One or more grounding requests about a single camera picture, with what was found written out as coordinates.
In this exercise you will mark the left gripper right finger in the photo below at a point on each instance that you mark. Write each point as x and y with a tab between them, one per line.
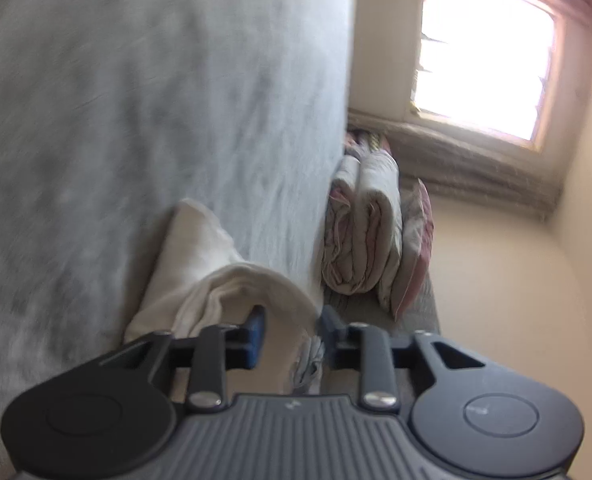
366	349

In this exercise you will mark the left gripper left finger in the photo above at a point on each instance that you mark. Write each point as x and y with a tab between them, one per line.
217	349

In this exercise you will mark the cream Pooh t-shirt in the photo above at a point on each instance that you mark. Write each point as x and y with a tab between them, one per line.
200	280

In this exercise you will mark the folded grey pink duvet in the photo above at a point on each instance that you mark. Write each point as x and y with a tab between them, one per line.
362	241

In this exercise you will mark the pink grey pillow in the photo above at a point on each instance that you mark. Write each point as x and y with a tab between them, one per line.
417	235

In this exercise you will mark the grey window curtain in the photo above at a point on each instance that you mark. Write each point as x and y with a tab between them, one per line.
461	170

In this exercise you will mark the grey bed sheet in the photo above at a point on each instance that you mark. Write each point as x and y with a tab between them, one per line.
111	111

